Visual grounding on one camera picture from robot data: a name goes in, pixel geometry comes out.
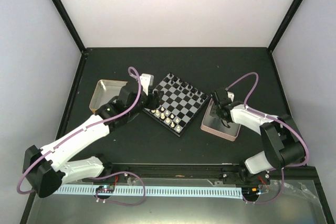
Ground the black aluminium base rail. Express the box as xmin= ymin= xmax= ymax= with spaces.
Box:
xmin=104 ymin=165 xmax=271 ymax=183

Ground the light blue slotted cable duct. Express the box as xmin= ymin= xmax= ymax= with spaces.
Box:
xmin=54 ymin=184 xmax=243 ymax=199

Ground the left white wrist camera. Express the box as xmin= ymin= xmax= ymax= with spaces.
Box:
xmin=140 ymin=73 xmax=154 ymax=95

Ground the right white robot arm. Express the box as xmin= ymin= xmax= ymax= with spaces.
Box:
xmin=210 ymin=89 xmax=309 ymax=184

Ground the black and white chessboard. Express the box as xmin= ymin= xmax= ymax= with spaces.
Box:
xmin=144 ymin=73 xmax=209 ymax=137

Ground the pink tray with pieces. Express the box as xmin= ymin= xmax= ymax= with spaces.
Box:
xmin=201 ymin=88 xmax=241 ymax=142

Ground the gold metal tin tray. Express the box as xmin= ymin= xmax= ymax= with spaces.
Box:
xmin=89 ymin=79 xmax=127 ymax=113

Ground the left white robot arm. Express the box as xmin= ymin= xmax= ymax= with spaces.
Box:
xmin=23 ymin=81 xmax=164 ymax=198

